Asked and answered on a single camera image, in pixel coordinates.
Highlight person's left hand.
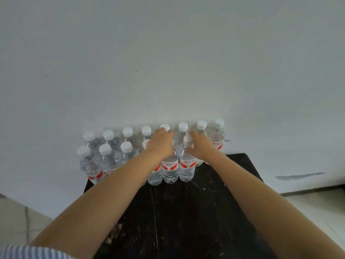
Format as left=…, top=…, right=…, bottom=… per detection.
left=146, top=128, right=175, bottom=163

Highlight person's right hand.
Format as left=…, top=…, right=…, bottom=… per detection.
left=185, top=131, right=224, bottom=163

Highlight clear red-label water bottle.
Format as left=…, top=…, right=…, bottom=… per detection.
left=178, top=134, right=197, bottom=183
left=161, top=149, right=179, bottom=184

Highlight person's right forearm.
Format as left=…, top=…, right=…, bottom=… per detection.
left=207, top=151, right=345, bottom=259

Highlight person's left forearm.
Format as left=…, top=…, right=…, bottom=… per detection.
left=28, top=151, right=162, bottom=259

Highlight rows of white-capped bottles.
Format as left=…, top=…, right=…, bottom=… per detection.
left=77, top=119, right=226, bottom=186

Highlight blue striped shirt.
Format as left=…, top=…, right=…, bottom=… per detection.
left=0, top=244, right=78, bottom=259

